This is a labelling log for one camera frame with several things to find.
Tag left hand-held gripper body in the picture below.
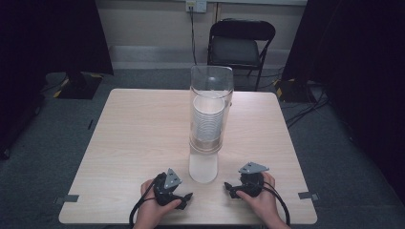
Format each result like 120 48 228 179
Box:
153 167 187 207

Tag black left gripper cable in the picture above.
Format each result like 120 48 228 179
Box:
128 177 160 229

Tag black wall socket cable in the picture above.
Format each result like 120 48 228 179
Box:
189 5 199 67

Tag person's left hand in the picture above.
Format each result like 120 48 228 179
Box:
133 178 183 229

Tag grey tape strip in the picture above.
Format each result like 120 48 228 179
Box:
53 194 80 205
297 191 320 201

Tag black curtain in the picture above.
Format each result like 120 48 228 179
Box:
281 0 405 206

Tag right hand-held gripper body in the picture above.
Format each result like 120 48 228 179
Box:
234 161 270 198

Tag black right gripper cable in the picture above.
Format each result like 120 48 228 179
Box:
261 180 291 227

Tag stack of white paper cups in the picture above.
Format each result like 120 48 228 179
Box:
192 94 226 143

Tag white paper cup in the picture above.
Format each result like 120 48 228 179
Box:
188 150 220 184

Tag black folding chair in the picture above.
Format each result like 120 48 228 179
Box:
206 18 277 93

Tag person's right hand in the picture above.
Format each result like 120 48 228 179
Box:
235 171 288 229

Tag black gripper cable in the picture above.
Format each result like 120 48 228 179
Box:
128 177 160 229
261 180 291 227

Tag clear plastic cup dispenser tube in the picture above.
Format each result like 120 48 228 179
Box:
188 64 235 156

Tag white wall socket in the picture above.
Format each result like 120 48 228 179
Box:
185 0 208 14

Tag black stand base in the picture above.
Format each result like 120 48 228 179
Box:
272 77 314 103
53 71 104 101

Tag black floor cables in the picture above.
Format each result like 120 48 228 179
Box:
284 83 330 130

